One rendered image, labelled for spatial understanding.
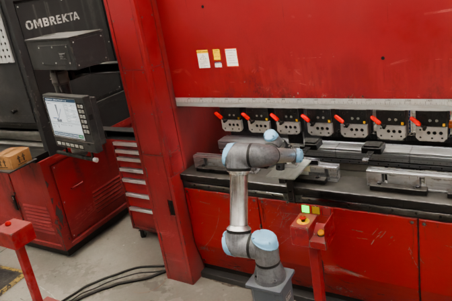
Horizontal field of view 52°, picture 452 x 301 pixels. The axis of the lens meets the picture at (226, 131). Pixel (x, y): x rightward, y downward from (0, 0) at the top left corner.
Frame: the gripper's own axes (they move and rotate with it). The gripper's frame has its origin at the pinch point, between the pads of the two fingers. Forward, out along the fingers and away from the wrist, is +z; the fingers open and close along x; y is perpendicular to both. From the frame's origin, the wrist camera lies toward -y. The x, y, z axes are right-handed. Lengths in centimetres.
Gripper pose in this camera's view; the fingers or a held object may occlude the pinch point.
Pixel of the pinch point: (290, 164)
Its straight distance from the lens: 284.8
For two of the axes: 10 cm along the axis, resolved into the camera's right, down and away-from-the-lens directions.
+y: 2.9, -8.8, 3.9
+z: 4.5, 4.8, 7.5
